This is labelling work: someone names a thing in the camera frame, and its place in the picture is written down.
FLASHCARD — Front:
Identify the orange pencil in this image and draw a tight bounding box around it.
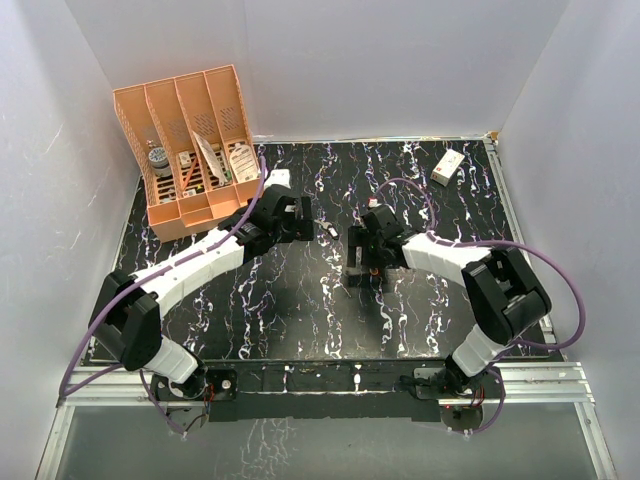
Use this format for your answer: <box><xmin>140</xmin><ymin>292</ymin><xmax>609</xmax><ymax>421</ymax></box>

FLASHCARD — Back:
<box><xmin>182</xmin><ymin>159</ymin><xmax>199</xmax><ymax>190</ymax></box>

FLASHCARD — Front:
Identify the grey round tin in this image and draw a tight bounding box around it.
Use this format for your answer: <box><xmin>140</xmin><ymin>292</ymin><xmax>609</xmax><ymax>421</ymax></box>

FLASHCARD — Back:
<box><xmin>148</xmin><ymin>142</ymin><xmax>172</xmax><ymax>178</ymax></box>

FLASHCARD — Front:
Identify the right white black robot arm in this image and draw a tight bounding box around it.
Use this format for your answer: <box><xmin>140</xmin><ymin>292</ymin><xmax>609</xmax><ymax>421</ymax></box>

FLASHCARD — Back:
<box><xmin>346</xmin><ymin>205</ymin><xmax>552</xmax><ymax>397</ymax></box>

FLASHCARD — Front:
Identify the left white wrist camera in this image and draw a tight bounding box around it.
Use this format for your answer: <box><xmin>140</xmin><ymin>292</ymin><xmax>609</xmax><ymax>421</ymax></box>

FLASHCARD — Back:
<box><xmin>264</xmin><ymin>169</ymin><xmax>291</xmax><ymax>188</ymax></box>

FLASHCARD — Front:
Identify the white packaged card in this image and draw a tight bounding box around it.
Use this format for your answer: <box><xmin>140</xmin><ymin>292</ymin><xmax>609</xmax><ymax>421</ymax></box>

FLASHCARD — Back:
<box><xmin>193</xmin><ymin>132</ymin><xmax>226</xmax><ymax>186</ymax></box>

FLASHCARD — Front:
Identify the key with black tag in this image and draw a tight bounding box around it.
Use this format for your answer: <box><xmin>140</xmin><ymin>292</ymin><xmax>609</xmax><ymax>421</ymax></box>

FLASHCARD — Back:
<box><xmin>316</xmin><ymin>220</ymin><xmax>340</xmax><ymax>240</ymax></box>

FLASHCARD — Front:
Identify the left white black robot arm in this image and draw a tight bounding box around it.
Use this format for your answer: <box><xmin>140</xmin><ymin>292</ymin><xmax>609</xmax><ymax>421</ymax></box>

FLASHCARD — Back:
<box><xmin>89</xmin><ymin>184</ymin><xmax>315</xmax><ymax>399</ymax></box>

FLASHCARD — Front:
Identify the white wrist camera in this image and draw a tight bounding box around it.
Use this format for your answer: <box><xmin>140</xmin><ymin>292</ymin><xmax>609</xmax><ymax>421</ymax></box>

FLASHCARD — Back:
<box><xmin>264</xmin><ymin>169</ymin><xmax>291</xmax><ymax>188</ymax></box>
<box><xmin>367</xmin><ymin>198</ymin><xmax>382</xmax><ymax>210</ymax></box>

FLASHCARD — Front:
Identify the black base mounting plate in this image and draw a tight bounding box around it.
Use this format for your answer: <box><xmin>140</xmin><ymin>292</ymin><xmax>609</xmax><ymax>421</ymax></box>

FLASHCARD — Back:
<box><xmin>151</xmin><ymin>359</ymin><xmax>504</xmax><ymax>425</ymax></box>

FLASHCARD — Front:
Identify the orange plastic file organizer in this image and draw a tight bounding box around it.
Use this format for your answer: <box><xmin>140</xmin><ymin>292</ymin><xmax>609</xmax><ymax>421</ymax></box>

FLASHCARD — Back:
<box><xmin>113</xmin><ymin>65</ymin><xmax>259</xmax><ymax>242</ymax></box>

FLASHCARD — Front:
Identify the white label packet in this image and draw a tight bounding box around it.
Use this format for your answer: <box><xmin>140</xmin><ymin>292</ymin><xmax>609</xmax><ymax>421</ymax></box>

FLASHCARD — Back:
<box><xmin>229</xmin><ymin>142</ymin><xmax>260</xmax><ymax>183</ymax></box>

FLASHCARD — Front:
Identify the white red small box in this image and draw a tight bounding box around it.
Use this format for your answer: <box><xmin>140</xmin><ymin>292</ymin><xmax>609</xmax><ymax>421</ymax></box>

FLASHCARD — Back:
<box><xmin>430</xmin><ymin>149</ymin><xmax>465</xmax><ymax>186</ymax></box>

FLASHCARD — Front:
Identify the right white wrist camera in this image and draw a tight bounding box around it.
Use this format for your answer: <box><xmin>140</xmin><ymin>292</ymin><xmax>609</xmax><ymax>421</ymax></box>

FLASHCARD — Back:
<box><xmin>367</xmin><ymin>198</ymin><xmax>382</xmax><ymax>210</ymax></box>

